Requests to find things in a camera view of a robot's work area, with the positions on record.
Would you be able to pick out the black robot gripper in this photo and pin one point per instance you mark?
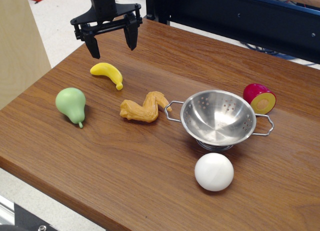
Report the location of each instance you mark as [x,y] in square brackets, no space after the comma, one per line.
[106,16]

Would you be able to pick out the yellow toy banana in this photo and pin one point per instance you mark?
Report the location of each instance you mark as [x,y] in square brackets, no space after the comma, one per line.
[110,71]

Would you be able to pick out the small steel colander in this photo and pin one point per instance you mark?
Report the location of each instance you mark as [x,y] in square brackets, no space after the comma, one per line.
[216,119]

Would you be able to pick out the green toy pear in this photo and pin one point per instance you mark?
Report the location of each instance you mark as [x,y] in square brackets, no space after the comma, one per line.
[71,102]

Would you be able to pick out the tan toy chicken wing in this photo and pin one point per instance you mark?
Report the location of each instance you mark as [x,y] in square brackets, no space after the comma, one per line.
[147,112]

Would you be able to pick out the light plywood panel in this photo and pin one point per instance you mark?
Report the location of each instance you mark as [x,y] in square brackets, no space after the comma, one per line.
[23,58]

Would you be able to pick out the red halved toy fruit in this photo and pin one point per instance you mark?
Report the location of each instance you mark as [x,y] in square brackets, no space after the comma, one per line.
[260,98]

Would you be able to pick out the white toy egg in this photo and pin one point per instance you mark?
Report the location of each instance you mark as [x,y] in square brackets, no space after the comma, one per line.
[214,172]

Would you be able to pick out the dark blue metal frame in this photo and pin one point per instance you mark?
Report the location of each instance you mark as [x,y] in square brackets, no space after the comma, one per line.
[286,26]

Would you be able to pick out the black metal base bracket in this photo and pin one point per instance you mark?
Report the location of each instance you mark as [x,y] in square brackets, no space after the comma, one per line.
[16,218]

